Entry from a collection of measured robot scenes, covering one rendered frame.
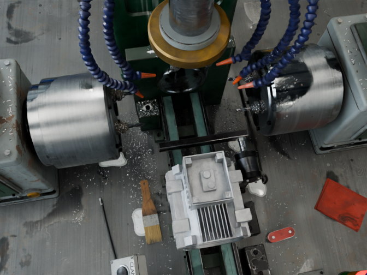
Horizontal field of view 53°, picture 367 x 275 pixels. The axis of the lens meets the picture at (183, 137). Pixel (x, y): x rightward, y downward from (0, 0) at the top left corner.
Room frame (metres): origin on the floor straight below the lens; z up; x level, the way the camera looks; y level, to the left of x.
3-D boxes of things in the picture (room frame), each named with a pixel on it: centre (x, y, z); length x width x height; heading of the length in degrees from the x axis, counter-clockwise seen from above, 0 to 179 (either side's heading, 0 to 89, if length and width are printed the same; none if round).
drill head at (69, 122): (0.39, 0.34, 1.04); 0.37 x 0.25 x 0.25; 105
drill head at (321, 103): (0.57, -0.32, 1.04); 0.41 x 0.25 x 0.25; 105
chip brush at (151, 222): (0.21, 0.09, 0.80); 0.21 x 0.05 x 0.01; 16
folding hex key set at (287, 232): (0.17, -0.33, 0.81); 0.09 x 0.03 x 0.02; 112
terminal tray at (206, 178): (0.24, -0.07, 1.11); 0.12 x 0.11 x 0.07; 14
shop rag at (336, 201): (0.29, -0.53, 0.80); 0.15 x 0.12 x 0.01; 65
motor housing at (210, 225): (0.20, -0.08, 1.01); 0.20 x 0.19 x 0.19; 14
